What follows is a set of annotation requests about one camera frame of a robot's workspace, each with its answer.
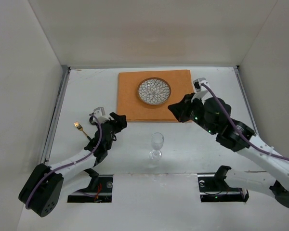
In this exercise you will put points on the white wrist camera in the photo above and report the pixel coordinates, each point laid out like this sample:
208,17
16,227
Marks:
200,85
99,115

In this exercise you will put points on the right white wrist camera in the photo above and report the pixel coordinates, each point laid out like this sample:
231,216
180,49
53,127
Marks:
200,85

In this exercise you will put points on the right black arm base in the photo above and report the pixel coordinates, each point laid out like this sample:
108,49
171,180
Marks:
214,189

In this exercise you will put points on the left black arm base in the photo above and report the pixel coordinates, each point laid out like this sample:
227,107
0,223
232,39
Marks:
98,191

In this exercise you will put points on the floral patterned ceramic plate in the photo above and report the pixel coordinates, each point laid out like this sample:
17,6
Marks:
154,91

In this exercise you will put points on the black spoon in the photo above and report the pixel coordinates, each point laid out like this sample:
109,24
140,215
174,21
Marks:
92,121

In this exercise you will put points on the orange cloth placemat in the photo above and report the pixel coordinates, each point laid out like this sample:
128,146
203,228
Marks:
130,105

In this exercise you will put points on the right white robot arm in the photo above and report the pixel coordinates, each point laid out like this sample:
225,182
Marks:
273,180

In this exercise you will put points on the gold fork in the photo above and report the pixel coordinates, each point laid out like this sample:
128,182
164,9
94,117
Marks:
80,128

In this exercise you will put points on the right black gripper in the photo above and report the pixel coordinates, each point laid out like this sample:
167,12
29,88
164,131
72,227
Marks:
186,109

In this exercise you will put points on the clear wine glass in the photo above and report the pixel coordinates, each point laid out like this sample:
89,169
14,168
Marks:
157,141

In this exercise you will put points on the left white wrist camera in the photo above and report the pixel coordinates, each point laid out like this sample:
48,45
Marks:
99,115

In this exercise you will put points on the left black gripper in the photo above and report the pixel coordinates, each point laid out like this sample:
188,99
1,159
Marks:
113,123

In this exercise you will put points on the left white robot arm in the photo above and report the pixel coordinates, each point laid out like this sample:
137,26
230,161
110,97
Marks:
46,184

